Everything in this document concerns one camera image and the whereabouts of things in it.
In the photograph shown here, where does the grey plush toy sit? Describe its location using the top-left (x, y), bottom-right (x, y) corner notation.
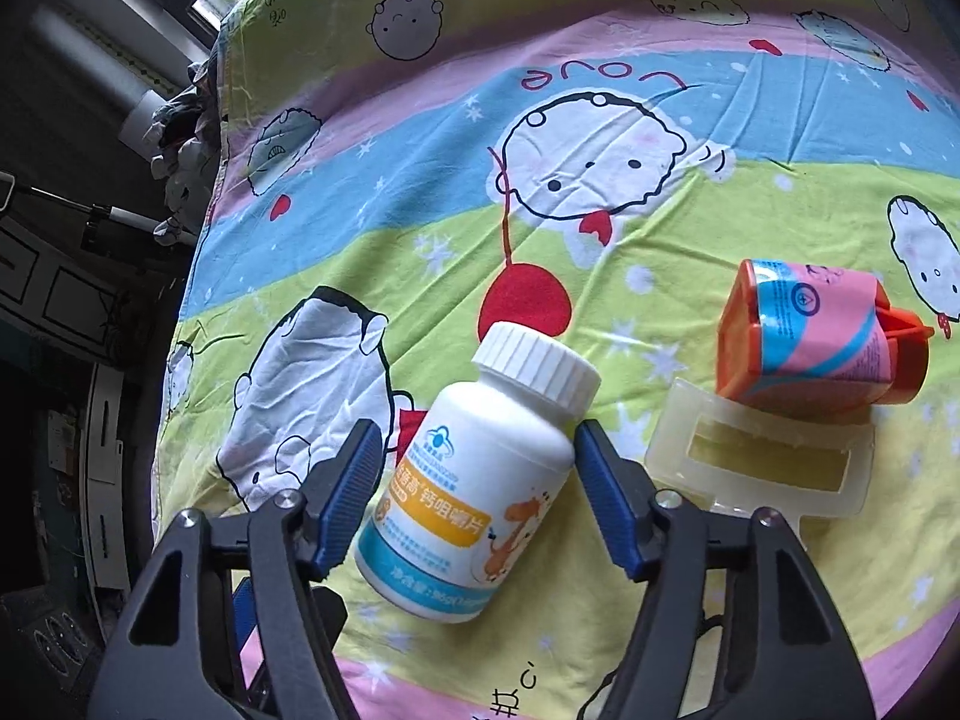
top-left (143, 54), bottom-right (221, 245)

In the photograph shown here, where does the colourful cartoon bed sheet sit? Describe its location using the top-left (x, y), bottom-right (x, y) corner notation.
top-left (151, 0), bottom-right (958, 718)

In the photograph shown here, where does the white calcium tablet bottle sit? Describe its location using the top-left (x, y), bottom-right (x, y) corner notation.
top-left (356, 322), bottom-right (601, 624)

